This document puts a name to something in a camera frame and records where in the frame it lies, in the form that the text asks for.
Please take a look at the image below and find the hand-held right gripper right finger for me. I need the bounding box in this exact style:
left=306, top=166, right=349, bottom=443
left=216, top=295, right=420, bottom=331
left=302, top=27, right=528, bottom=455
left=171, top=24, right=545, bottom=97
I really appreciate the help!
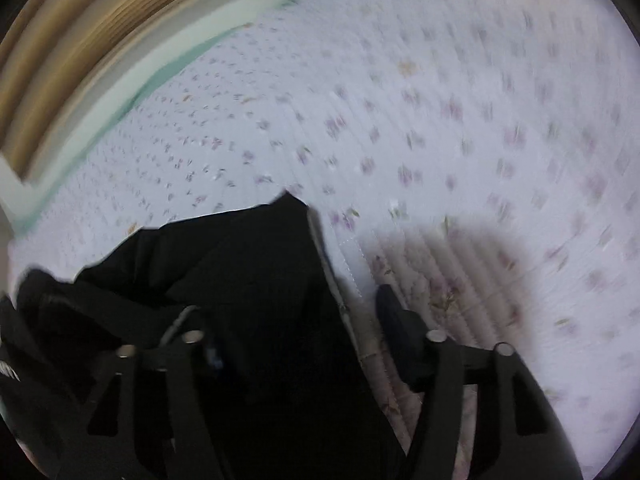
left=375, top=284, right=583, bottom=480

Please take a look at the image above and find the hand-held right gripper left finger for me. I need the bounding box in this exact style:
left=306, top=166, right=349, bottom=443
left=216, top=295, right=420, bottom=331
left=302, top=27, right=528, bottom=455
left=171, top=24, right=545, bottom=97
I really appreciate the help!
left=50, top=330, right=228, bottom=480

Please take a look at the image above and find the black hooded jacket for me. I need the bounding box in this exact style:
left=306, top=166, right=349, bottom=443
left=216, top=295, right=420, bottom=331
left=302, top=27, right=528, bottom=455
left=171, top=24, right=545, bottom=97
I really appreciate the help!
left=0, top=192, right=416, bottom=480

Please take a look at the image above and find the floral quilted bed cover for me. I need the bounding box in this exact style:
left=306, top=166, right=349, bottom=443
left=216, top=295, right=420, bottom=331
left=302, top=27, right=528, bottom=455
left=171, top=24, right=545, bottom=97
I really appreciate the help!
left=10, top=0, right=638, bottom=476

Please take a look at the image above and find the mint green bed sheet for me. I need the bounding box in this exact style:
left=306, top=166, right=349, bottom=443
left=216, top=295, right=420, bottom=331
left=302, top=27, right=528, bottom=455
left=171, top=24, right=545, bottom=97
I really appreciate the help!
left=15, top=0, right=303, bottom=236

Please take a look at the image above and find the striped brown roller blind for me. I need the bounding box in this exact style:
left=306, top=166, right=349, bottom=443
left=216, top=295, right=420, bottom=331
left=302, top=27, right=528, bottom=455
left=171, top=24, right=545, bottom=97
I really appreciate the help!
left=0, top=0, right=273, bottom=181

